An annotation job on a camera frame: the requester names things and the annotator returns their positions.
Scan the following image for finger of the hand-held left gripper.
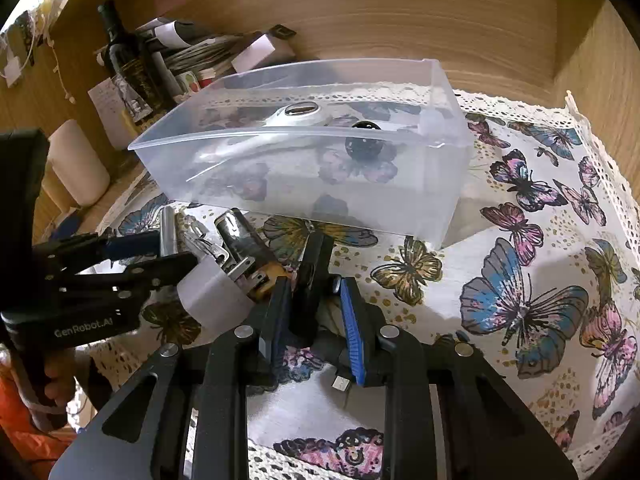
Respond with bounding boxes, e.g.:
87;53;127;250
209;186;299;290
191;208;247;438
34;231;162;275
44;251;199;313

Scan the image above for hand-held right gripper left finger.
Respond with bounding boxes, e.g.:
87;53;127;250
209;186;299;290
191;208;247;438
50;276;293;480

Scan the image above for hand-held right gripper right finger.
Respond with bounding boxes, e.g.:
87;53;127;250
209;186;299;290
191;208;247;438
332;276;581;480

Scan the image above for metal cylinder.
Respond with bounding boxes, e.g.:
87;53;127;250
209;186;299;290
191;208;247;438
159;206;180;261

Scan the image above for black rectangular device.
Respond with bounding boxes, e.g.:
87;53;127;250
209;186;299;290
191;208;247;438
292;232;335;347

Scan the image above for clear plastic storage box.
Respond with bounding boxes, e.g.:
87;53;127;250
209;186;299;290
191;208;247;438
127;58;475;251

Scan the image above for person's left forearm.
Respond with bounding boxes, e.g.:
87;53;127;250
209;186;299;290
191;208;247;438
0;360;78;480

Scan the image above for person's left hand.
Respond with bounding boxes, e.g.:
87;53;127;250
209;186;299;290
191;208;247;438
42;347;93;408

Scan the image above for white charger plug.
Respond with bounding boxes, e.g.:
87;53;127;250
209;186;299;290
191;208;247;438
176;255;257;333

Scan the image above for silver and brown lighter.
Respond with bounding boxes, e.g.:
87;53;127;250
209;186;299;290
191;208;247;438
214;208;289;303

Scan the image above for white candle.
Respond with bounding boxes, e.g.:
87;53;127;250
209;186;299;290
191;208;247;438
48;119;111;209

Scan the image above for butterfly print tablecloth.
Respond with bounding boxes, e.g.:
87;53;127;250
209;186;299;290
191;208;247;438
90;85;640;480

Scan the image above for white paper note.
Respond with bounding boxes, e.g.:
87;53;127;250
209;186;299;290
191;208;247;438
87;77;142;152

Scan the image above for dark wine bottle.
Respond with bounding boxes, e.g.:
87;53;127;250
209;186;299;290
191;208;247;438
96;0;163;127

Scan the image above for black round knob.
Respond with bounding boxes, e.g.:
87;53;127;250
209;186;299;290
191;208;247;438
344;120;385;159

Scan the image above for white device with metal oval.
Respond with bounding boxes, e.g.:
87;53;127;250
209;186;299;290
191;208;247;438
192;101;342;181

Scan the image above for stack of papers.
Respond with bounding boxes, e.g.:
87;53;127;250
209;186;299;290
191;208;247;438
134;16;302;97

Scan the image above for white tags on string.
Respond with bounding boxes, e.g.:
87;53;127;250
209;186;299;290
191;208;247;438
0;0;58;88

